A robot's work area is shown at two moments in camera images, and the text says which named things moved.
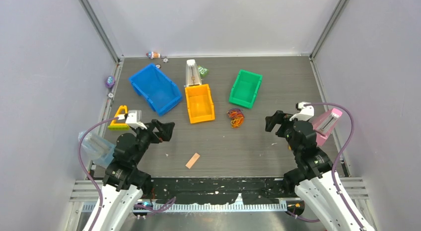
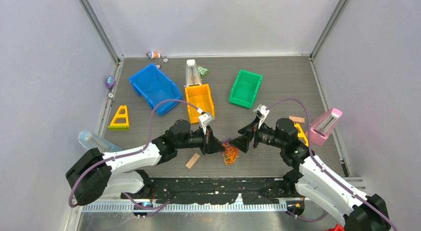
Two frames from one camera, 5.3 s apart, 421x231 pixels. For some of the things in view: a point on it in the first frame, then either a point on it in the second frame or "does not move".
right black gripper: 278,117 → 242,142
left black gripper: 167,126 → 210,144
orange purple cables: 237,116 → 231,153
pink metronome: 324,124 does not move
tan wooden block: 192,160 does not move
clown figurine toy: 152,54 does not move
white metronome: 192,75 does not move
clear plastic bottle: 99,150 does not move
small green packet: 203,71 does not move
